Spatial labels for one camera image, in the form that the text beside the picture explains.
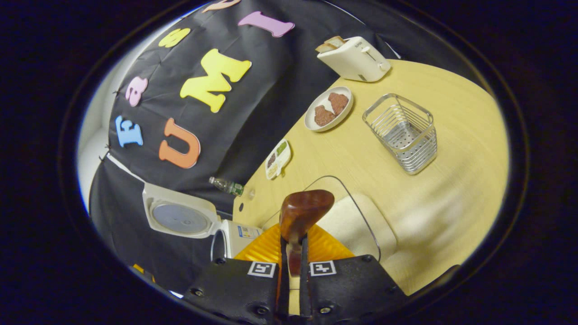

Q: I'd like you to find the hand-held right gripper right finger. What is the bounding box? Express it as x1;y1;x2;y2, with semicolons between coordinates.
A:
298;224;409;325

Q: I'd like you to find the white rice cooker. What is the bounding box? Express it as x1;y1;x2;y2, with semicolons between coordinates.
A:
142;183;263;263

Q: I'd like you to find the white divided seasoning dish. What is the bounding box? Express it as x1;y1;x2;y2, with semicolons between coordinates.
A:
265;139;292;181

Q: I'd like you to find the black backdrop cloth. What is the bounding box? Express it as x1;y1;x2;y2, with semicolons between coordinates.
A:
89;0;488;294

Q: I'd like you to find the white round plate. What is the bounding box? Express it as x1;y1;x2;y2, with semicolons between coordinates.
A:
304;86;354;132

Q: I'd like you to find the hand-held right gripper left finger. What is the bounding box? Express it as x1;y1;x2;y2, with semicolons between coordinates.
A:
183;223;289;325

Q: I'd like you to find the brown meat piece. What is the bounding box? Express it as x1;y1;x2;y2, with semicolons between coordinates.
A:
327;92;349;115
314;105;337;127

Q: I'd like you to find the brown wooden spoon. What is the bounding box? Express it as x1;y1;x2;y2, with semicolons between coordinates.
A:
279;190;336;276

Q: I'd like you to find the clear water bottle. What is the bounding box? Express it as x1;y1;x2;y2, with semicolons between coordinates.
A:
209;176;247;197

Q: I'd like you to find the metal wire chopstick holder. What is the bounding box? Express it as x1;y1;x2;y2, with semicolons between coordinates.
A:
362;93;438;175

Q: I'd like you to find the white toaster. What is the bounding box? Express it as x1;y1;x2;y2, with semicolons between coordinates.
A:
316;36;392;83

